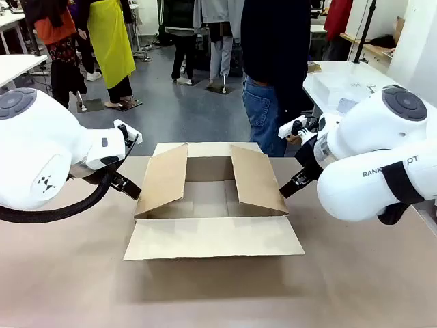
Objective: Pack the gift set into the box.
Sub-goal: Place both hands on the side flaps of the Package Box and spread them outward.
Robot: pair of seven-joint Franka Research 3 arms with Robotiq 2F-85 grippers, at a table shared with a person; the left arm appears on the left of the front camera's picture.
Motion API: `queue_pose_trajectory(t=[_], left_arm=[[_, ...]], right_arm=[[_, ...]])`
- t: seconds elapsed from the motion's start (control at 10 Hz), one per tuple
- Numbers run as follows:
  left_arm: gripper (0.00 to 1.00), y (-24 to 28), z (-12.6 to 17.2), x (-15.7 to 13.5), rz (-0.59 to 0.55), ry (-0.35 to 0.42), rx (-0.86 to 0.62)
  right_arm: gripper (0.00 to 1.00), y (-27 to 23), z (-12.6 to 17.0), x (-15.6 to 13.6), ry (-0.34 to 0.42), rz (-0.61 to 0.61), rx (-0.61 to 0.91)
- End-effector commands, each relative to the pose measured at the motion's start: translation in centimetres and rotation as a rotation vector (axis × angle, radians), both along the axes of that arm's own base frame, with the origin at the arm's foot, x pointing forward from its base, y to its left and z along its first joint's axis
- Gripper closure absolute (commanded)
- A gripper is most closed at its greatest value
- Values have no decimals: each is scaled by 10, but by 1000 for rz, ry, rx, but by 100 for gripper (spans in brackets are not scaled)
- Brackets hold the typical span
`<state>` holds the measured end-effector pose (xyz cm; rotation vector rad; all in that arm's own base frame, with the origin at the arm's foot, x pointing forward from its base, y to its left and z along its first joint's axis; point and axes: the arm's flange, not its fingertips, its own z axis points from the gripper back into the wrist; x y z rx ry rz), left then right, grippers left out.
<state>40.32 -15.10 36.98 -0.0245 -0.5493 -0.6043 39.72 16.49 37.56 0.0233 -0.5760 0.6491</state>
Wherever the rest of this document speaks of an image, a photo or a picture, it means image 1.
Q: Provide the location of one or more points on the dark floor base plate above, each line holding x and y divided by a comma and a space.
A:
90, 105
222, 89
129, 105

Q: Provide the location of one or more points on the person in yellow apron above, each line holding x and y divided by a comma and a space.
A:
109, 41

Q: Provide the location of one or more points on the person in black trousers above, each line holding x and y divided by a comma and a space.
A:
181, 51

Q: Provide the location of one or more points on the person's left hand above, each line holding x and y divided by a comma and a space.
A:
293, 139

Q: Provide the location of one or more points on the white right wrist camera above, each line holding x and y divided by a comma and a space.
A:
293, 128

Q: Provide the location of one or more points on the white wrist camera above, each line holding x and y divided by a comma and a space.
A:
128, 131
293, 128

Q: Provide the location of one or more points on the person in dark shirt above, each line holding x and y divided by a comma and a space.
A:
273, 51

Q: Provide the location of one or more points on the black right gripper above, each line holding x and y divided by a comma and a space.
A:
309, 155

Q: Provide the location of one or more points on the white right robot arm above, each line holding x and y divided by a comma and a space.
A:
375, 130

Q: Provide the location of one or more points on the black bag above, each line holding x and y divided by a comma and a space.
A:
382, 41

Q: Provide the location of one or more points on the person in red top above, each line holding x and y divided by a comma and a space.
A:
336, 20

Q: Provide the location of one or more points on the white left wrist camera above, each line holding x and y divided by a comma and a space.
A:
128, 131

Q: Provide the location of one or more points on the wooden desk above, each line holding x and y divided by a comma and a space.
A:
372, 49

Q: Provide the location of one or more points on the white table with metal leg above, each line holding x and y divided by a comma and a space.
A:
20, 66

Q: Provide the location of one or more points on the person in grey hoodie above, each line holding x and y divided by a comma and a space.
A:
218, 34

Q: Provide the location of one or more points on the upright cardboard sheet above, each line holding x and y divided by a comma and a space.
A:
399, 30

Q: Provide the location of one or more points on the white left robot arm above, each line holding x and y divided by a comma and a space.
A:
34, 153

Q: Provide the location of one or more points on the black stand pole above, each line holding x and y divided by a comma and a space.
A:
363, 30

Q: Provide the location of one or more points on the person in orange top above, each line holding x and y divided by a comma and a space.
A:
58, 44

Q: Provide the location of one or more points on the small brown object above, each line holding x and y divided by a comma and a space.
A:
314, 66

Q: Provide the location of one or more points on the small white desk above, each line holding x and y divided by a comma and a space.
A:
317, 29

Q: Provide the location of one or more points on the brown cardboard box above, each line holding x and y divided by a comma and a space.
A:
205, 235

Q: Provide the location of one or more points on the large white table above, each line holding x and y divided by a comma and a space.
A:
327, 89

